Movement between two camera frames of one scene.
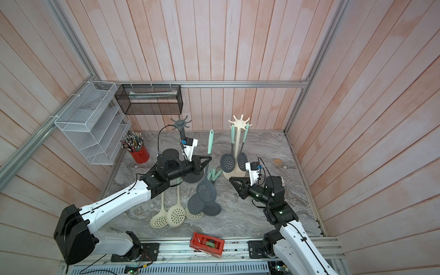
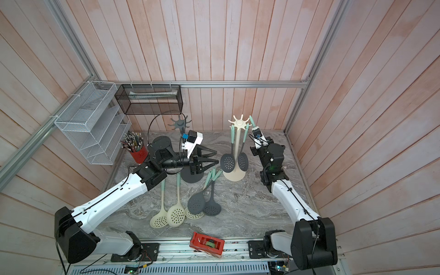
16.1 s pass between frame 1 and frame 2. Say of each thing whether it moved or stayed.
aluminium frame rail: stayed
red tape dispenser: stayed
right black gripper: moved
